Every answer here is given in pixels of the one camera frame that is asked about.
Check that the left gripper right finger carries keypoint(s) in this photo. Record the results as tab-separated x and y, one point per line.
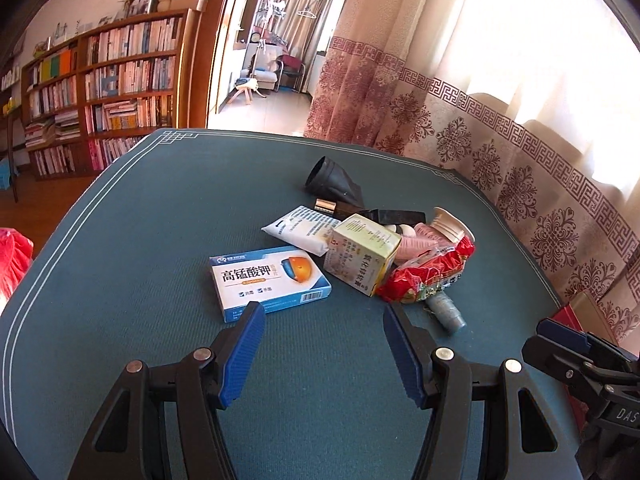
520	438

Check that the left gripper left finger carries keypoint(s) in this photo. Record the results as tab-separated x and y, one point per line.
127	438

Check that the red storage box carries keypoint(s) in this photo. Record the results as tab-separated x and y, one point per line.
583	314

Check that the white roll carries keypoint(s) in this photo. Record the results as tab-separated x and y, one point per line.
446	312

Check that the red snack packet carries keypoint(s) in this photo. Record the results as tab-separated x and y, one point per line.
423	276

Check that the blue white medicine box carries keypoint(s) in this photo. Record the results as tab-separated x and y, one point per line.
278	278

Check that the pink hair roller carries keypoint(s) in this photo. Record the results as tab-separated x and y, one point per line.
430	234
412	246

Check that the green yellow medicine box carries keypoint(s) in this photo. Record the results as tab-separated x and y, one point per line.
360	253

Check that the white plastic lid cap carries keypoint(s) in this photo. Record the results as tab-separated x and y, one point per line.
450	226

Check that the panda toy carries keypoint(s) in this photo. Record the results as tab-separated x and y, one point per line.
402	229

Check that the red plastic bag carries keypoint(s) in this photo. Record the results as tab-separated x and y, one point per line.
16	252

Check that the black rectangular bar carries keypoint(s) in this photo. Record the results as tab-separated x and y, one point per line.
386	217

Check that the white cream tube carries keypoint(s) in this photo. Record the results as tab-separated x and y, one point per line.
305	229

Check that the green table mat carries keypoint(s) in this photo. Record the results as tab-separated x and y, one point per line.
126	276

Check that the brown lipstick case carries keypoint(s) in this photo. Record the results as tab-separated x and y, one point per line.
337	210

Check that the black dryer nozzle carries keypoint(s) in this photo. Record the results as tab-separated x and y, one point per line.
329	181

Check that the patterned beige curtain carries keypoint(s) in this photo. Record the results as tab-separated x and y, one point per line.
536	102

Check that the wooden bookshelf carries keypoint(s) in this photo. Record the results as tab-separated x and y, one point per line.
89	100

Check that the wooden stool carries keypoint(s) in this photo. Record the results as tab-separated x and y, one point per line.
247	87

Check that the white armchair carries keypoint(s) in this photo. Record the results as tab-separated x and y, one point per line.
261	63

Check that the wooden door frame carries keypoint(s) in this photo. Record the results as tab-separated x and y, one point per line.
214	42

